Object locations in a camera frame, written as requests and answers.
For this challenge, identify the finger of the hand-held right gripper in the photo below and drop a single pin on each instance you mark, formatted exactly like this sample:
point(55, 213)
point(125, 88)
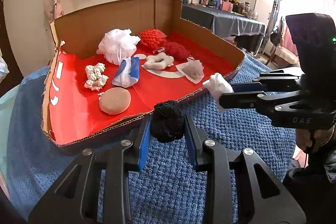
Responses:
point(246, 87)
point(241, 101)

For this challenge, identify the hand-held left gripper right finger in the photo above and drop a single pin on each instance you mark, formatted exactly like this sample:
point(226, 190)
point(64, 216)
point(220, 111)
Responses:
point(190, 145)

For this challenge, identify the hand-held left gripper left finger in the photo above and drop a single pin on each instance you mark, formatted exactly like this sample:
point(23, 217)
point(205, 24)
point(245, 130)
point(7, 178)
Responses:
point(144, 145)

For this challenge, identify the white cloth roll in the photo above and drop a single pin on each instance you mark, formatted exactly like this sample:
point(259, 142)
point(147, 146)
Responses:
point(219, 87)

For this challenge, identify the black knitted pouch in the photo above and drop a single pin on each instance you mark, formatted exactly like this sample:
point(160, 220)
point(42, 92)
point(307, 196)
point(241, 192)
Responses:
point(168, 121)

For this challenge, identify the red-lined cardboard box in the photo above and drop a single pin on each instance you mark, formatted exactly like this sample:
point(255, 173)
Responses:
point(78, 108)

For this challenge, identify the blue and white packet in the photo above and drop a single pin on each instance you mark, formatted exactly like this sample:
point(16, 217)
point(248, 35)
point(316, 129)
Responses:
point(134, 69)

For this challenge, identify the red knitted pouch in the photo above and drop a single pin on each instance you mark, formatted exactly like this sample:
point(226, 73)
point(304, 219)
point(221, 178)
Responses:
point(178, 50)

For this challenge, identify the cream white scrunchie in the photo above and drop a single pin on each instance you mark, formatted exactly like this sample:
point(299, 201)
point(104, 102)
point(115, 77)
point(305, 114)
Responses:
point(95, 77)

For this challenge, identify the person's right forearm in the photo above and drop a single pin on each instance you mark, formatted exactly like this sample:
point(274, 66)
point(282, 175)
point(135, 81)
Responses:
point(315, 187)

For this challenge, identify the person's right hand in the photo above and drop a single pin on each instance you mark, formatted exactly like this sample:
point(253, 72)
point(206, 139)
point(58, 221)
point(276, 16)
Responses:
point(303, 141)

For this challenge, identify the blue waffle blanket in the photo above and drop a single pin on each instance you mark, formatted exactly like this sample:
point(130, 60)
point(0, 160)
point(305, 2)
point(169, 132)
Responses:
point(236, 140)

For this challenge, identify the wooden chair pink cushion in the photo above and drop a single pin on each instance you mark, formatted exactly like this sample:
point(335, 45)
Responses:
point(284, 52)

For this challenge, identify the tan round sponge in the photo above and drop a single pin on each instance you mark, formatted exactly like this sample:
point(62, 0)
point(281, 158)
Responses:
point(114, 100)

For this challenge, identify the brown-filled sachet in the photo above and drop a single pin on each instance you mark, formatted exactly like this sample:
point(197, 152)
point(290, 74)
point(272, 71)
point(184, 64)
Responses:
point(193, 70)

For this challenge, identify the dark grey cloth table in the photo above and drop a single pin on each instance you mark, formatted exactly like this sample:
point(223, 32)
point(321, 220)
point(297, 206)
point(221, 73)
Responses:
point(223, 22)

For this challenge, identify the white fluffy scrunchie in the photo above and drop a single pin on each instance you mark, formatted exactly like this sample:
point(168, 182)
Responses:
point(155, 64)

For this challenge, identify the row of cosmetic bottles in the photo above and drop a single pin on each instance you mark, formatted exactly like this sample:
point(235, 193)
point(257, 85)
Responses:
point(210, 1)

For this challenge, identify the white mesh bath sponge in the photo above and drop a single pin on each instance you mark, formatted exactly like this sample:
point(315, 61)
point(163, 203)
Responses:
point(115, 43)

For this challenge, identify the orange crochet pouch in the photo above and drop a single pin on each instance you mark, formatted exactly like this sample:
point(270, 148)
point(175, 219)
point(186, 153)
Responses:
point(152, 37)

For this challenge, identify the pale pink plush toy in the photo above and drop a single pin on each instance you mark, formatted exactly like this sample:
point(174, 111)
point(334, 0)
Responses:
point(59, 10)

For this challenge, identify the clear plastic bag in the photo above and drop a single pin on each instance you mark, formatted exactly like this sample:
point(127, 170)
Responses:
point(3, 67)

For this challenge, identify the white stick orange cap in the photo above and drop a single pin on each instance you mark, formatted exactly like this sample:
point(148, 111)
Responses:
point(55, 6)

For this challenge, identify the dark brown door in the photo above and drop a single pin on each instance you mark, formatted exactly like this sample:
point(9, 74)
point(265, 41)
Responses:
point(6, 37)

